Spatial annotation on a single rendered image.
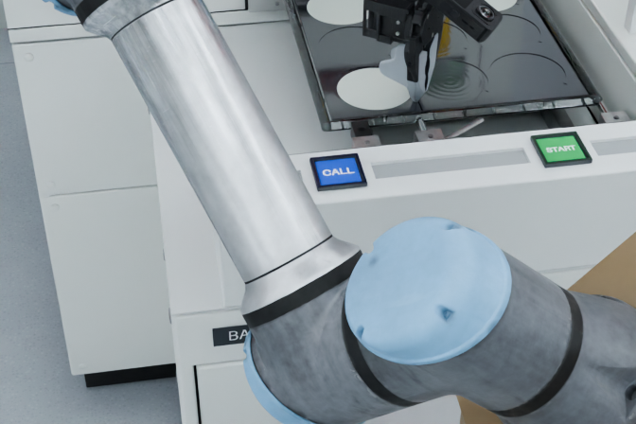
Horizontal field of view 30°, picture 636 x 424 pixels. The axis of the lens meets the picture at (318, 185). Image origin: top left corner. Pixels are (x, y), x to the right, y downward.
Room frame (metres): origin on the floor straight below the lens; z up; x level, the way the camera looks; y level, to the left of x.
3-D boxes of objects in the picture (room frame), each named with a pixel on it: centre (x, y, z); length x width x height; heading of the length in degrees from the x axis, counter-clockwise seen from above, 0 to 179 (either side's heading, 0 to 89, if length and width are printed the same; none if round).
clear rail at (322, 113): (1.41, 0.02, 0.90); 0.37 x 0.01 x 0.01; 10
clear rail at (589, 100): (1.26, -0.19, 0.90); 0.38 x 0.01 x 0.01; 100
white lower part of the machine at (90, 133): (1.97, 0.13, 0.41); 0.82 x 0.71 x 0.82; 100
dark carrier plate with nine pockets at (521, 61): (1.44, -0.16, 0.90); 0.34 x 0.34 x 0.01; 10
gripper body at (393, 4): (1.30, -0.11, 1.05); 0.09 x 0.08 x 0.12; 63
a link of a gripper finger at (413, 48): (1.27, -0.12, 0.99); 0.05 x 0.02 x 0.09; 153
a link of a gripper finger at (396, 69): (1.28, -0.11, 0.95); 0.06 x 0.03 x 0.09; 63
